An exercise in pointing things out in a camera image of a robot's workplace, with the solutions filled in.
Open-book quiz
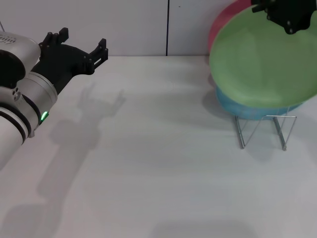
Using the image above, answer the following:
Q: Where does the teal plastic plate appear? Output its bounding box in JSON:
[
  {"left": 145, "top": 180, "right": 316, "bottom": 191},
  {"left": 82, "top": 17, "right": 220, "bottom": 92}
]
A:
[{"left": 214, "top": 84, "right": 306, "bottom": 121}]

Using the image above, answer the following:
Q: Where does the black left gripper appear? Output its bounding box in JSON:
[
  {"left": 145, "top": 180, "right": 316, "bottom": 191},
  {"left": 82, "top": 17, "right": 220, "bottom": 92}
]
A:
[{"left": 31, "top": 27, "right": 109, "bottom": 95}]

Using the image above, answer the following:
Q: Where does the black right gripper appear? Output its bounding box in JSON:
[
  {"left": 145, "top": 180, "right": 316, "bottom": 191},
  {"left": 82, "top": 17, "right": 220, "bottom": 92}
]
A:
[{"left": 251, "top": 0, "right": 312, "bottom": 35}]

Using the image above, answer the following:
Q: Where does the silver wire plate rack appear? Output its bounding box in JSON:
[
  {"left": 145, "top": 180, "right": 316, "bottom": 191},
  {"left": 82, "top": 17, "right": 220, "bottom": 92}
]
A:
[{"left": 234, "top": 113, "right": 298, "bottom": 151}]

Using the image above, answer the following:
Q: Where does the red plastic plate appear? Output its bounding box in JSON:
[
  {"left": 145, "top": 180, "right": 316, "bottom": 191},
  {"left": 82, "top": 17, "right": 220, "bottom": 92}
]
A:
[{"left": 208, "top": 0, "right": 253, "bottom": 57}]

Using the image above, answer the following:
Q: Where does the green plastic plate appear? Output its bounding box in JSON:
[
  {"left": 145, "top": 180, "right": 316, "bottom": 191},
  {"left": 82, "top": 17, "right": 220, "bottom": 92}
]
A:
[{"left": 209, "top": 4, "right": 317, "bottom": 109}]

